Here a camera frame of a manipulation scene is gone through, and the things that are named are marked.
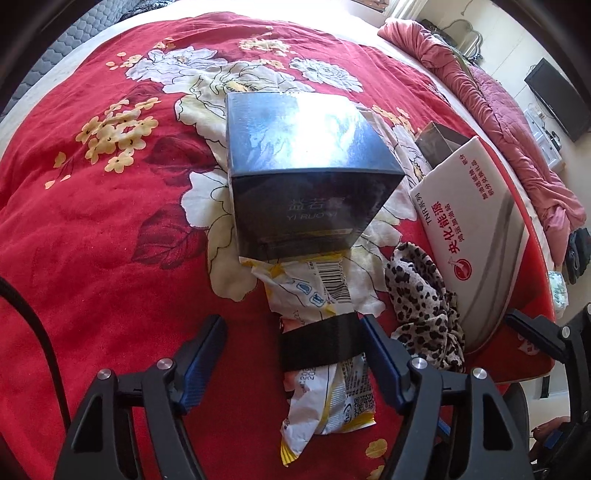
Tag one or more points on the black elastic band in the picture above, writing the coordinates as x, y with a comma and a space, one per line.
323, 344

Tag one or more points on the glossy black box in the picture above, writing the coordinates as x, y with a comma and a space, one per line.
304, 161

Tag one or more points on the pink quilt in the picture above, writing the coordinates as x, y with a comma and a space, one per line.
508, 124

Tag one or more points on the yellow white snack packet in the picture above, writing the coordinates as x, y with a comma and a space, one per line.
318, 410

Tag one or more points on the leopard print scrunchie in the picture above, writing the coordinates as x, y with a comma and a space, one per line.
420, 300

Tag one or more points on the vanity mirror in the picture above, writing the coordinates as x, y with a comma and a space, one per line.
471, 39

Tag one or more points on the red floral blanket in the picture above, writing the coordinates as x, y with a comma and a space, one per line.
115, 254

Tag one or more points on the grey cardboard box tray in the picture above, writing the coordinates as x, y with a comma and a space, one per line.
438, 143

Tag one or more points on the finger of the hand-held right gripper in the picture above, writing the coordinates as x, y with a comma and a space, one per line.
535, 330

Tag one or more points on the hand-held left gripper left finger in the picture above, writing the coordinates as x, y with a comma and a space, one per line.
203, 364

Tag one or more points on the black flat television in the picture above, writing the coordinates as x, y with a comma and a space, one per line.
558, 99

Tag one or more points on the grey quilted headboard cover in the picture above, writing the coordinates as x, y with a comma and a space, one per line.
55, 60

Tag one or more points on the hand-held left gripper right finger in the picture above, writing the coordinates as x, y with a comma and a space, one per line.
383, 364

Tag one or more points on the red tissue pack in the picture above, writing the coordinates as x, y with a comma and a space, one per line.
475, 240

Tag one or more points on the white drawer cabinet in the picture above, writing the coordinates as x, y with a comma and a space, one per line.
545, 138

